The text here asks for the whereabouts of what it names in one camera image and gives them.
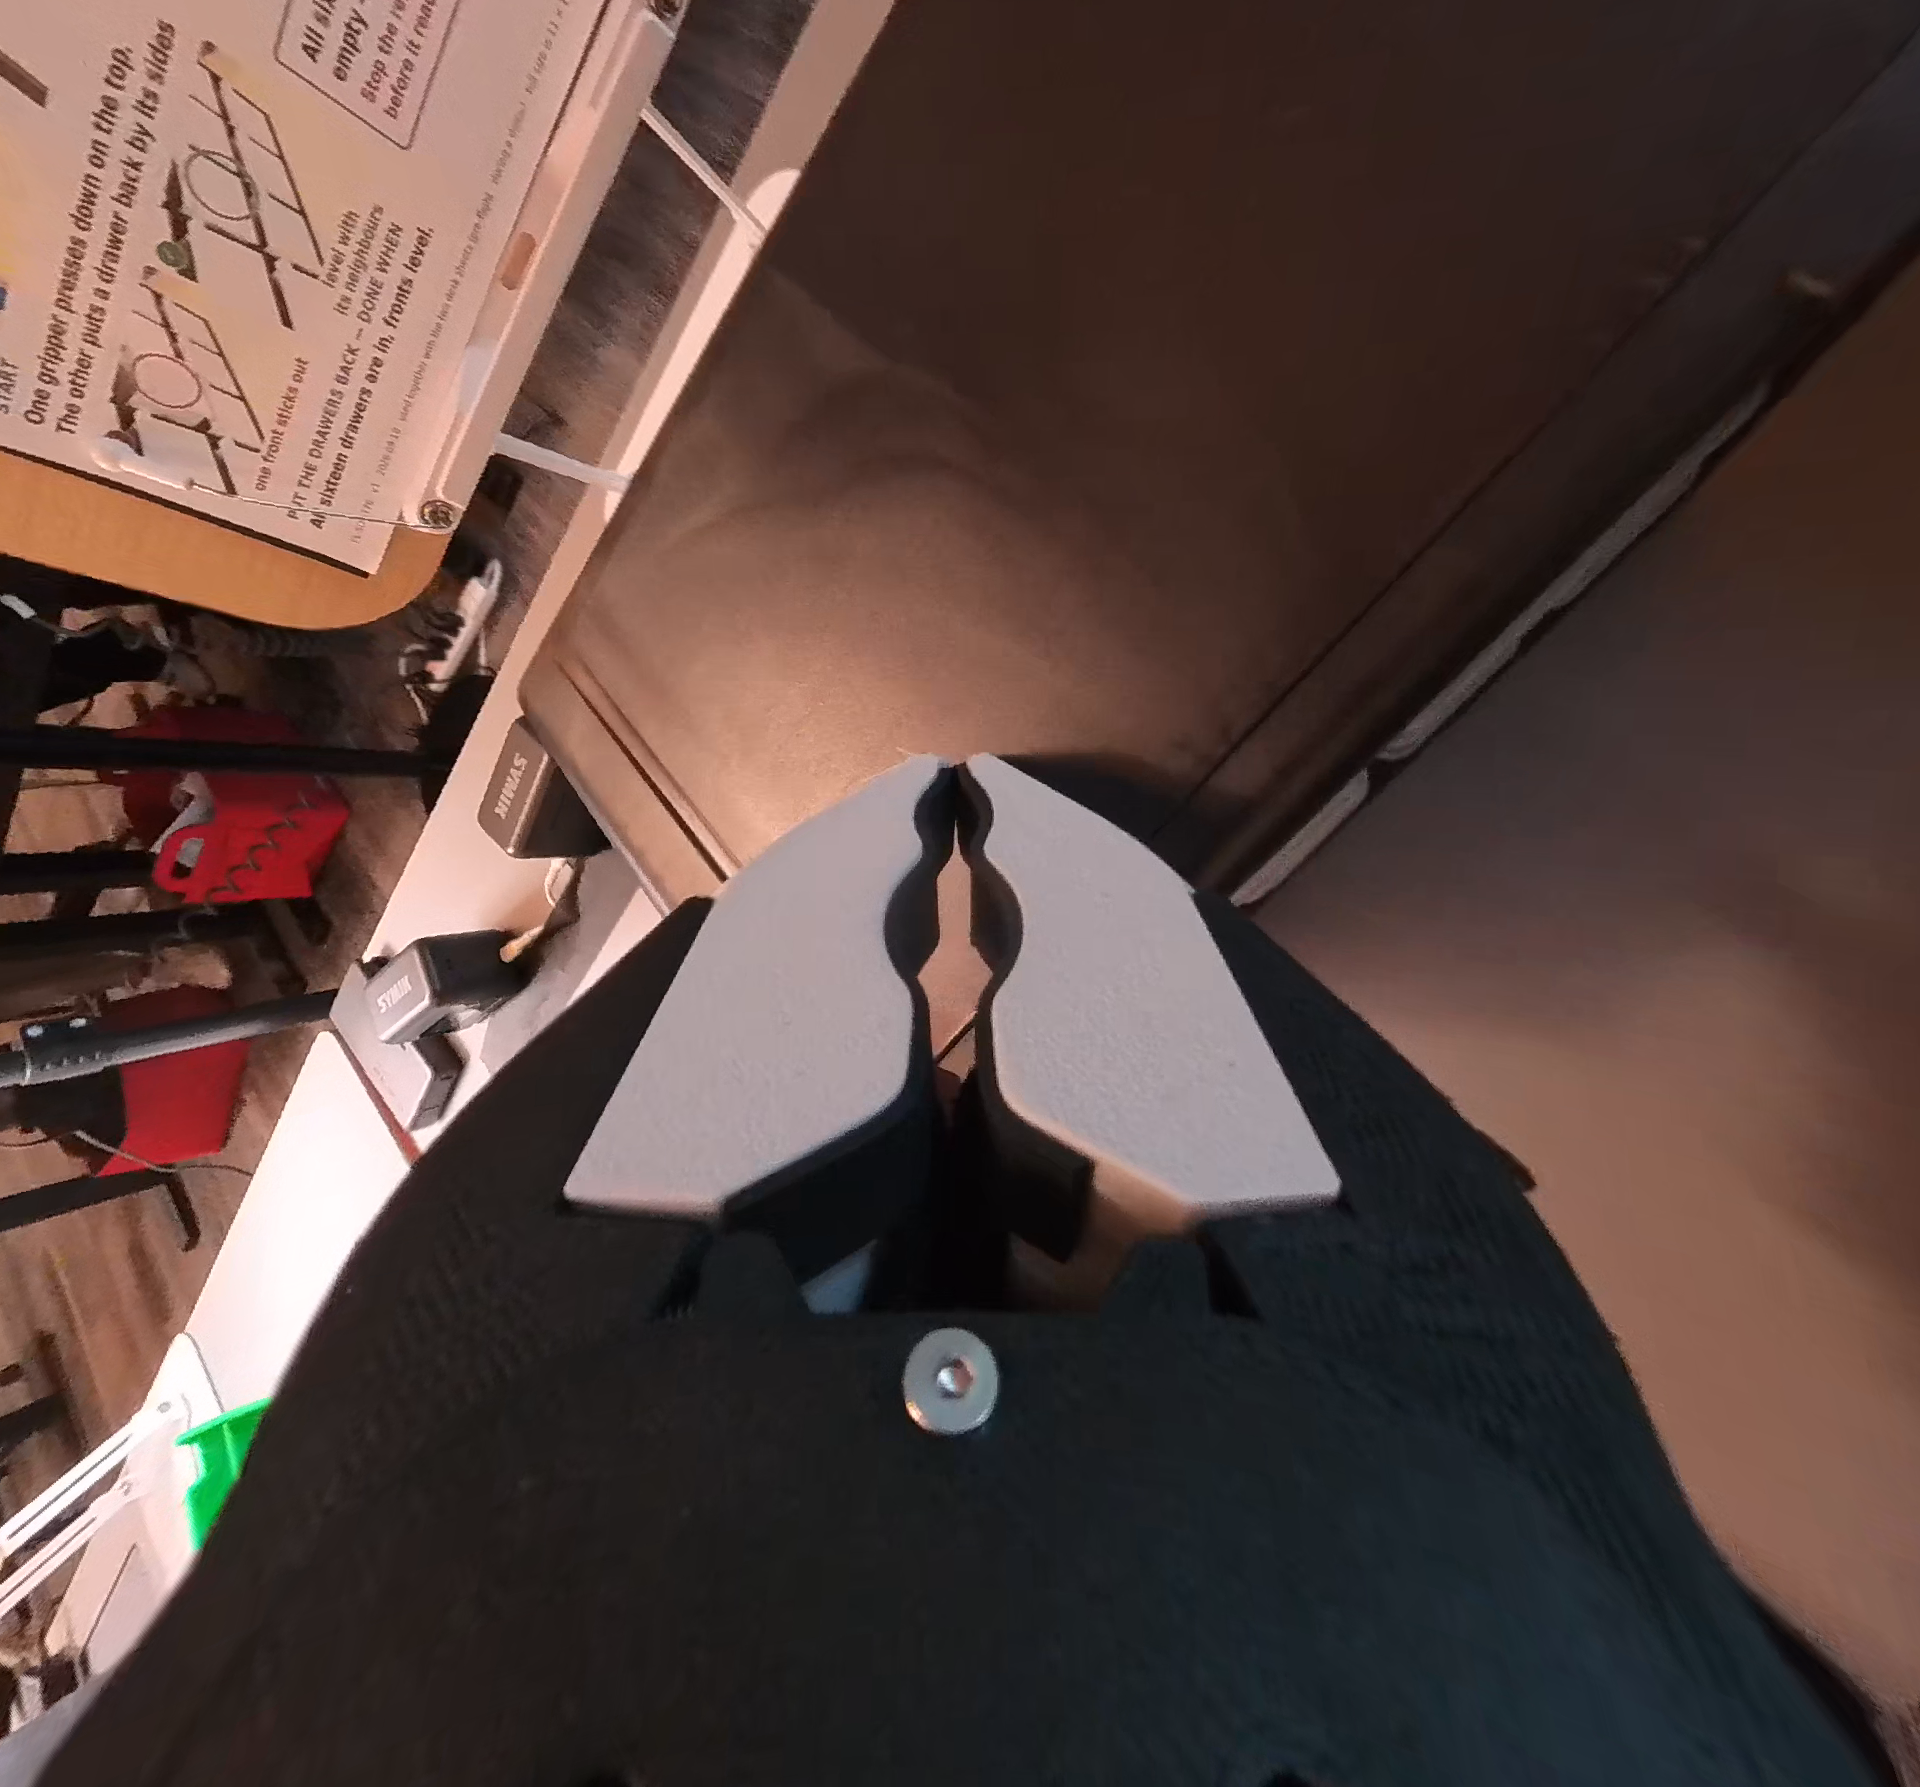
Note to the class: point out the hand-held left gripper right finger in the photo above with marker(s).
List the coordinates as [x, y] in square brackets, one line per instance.
[1155, 1053]

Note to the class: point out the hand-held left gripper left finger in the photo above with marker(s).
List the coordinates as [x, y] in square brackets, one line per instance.
[780, 1038]

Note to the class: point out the black drawer cabinet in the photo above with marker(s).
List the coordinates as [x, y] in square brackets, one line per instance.
[1199, 318]

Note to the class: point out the black power adapter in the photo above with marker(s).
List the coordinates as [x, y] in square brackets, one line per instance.
[534, 798]

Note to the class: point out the grey clamp on table edge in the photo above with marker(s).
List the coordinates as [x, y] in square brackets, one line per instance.
[428, 999]

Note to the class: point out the red tool bag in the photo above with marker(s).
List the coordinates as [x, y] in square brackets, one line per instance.
[247, 829]

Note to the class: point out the black tripod pole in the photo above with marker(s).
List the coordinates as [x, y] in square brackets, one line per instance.
[224, 763]
[164, 1038]

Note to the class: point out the green plastic bin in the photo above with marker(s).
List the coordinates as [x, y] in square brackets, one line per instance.
[218, 1465]

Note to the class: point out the wooden board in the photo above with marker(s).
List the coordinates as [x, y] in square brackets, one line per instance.
[210, 579]

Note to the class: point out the white printed instruction sheet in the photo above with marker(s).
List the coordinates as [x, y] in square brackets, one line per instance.
[224, 241]

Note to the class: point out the white plastic mounting bracket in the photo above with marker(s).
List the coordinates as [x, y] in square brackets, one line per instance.
[578, 190]

